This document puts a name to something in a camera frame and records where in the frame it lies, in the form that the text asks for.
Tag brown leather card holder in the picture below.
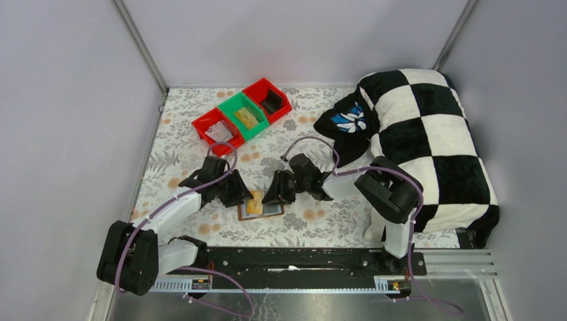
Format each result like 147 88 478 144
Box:
237 189 285 221

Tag gold VIP card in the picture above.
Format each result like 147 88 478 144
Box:
246 190 264 216

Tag silver card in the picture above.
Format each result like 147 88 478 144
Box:
205 120 233 142

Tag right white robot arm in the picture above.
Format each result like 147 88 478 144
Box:
262 154 423 258

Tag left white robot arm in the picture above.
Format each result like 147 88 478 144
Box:
96 156 253 296

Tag yellow card in green bin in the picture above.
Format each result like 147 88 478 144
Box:
235 107 259 130

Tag floral table cloth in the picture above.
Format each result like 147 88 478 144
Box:
125 86 461 249

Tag black cap with blue logo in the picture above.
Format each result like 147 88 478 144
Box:
314 92 375 168

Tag red bin near left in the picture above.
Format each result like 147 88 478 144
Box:
191 108 245 148

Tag red bin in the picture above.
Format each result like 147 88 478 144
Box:
243 78 292 124
191 108 245 148

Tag red bin far right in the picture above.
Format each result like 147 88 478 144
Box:
243 78 292 124

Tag black item in red bin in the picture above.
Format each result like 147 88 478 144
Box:
260 90 283 115

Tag green bin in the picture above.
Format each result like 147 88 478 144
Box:
218 92 269 141

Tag checkered black white pillow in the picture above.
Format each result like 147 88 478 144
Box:
357 69 499 249

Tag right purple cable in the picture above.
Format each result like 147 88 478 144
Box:
281 136 466 318

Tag purple cable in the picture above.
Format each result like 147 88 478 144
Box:
281 136 466 318
114 141 255 319

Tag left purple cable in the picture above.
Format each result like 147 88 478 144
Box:
114 141 255 319

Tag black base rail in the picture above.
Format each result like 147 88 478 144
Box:
195 247 427 291

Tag aluminium frame rails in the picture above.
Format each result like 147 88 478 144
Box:
147 249 497 296

